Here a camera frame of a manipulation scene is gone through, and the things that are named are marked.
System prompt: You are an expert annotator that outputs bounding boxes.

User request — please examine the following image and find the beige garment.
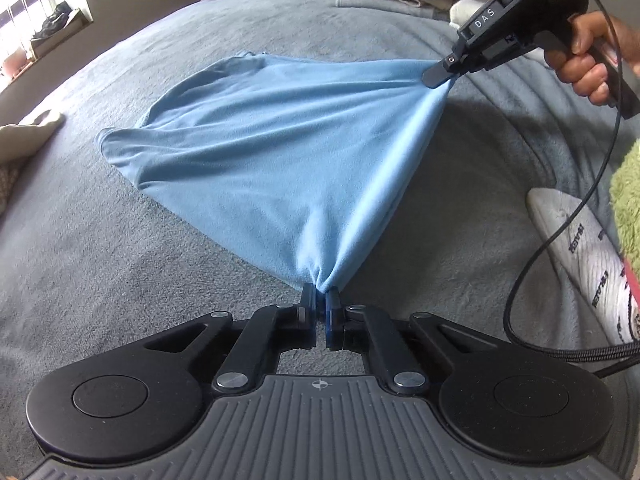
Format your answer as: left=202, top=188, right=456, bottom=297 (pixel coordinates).
left=0, top=110, right=66, bottom=163

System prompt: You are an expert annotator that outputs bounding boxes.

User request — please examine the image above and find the grey bed blanket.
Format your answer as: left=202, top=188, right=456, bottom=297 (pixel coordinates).
left=0, top=0, right=640, bottom=480

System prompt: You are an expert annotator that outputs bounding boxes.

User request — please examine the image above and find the folded white garment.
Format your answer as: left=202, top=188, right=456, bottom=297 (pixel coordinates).
left=449, top=0, right=496, bottom=28

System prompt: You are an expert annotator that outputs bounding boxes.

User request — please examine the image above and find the cardboard box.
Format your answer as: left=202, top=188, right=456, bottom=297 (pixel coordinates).
left=30, top=7, right=93, bottom=58

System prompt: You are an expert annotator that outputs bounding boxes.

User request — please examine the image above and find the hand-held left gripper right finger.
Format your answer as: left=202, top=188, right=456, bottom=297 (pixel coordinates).
left=325, top=287, right=498, bottom=395

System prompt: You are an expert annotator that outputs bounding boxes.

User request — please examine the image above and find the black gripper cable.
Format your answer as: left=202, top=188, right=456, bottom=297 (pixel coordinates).
left=504, top=0, right=640, bottom=378

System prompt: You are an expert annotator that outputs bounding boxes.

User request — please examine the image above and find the folded grey garment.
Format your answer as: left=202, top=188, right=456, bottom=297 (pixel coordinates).
left=335, top=0, right=441, bottom=22

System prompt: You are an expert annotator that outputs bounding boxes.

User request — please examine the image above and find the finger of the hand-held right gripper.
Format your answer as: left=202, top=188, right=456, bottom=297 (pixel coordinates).
left=421, top=52, right=471, bottom=87

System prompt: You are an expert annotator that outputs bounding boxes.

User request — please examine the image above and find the person's right hand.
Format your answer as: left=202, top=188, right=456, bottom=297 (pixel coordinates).
left=544, top=10, right=640, bottom=107

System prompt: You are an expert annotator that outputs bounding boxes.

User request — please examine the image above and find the light blue t-shirt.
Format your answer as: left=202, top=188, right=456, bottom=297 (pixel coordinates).
left=96, top=51, right=453, bottom=306

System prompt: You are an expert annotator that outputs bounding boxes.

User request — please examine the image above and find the pink pot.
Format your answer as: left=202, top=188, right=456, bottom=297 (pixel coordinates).
left=0, top=47, right=26, bottom=79

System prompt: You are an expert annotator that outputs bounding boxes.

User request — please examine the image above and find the white printed sock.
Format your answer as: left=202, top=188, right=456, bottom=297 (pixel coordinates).
left=526, top=187, right=640, bottom=345

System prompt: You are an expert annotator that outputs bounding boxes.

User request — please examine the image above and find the black crumpled cloth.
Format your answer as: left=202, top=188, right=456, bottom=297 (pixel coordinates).
left=32, top=2, right=81, bottom=41

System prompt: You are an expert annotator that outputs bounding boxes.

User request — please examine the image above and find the green fluffy cloth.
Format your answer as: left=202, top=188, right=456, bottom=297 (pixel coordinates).
left=609, top=140, right=640, bottom=261

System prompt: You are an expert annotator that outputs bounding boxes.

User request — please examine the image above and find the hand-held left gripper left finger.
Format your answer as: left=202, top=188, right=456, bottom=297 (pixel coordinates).
left=145, top=284, right=318, bottom=395

